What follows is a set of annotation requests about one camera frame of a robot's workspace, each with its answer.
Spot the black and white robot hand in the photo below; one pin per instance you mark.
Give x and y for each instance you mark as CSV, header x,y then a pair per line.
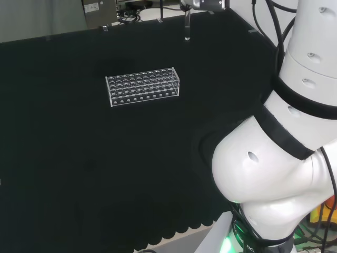
x,y
208,4

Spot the clear glass test tube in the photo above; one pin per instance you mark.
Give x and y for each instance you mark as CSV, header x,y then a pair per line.
x,y
187,31

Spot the clear plastic test tube rack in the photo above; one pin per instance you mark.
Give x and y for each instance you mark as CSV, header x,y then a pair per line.
x,y
143,88

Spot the grey metal cabinet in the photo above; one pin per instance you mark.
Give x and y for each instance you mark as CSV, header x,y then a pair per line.
x,y
98,11

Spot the black bench cloth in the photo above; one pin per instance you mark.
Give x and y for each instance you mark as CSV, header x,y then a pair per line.
x,y
65,147

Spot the yellow stop button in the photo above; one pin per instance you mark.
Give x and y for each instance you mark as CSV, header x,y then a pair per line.
x,y
319,210

